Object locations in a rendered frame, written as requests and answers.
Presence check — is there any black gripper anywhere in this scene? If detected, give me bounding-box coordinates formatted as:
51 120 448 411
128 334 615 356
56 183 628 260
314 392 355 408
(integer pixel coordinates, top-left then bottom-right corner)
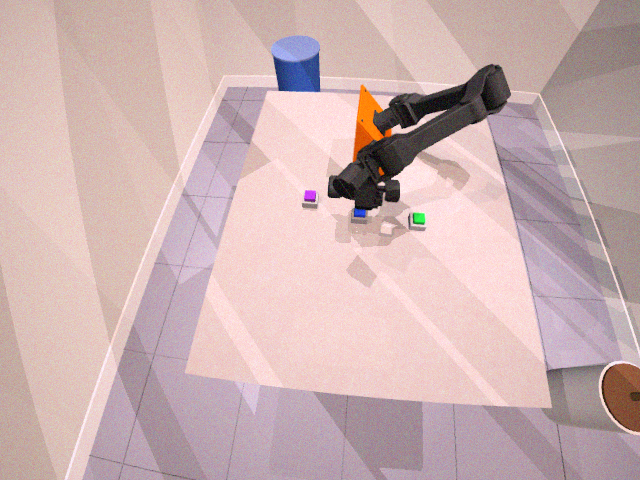
328 175 400 202

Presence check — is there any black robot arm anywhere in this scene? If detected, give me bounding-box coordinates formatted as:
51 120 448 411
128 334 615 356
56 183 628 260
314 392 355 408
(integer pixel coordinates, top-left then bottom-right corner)
332 64 511 211

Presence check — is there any blue button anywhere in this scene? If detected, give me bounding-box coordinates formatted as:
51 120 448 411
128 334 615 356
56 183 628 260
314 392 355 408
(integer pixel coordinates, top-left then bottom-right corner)
351 205 368 224

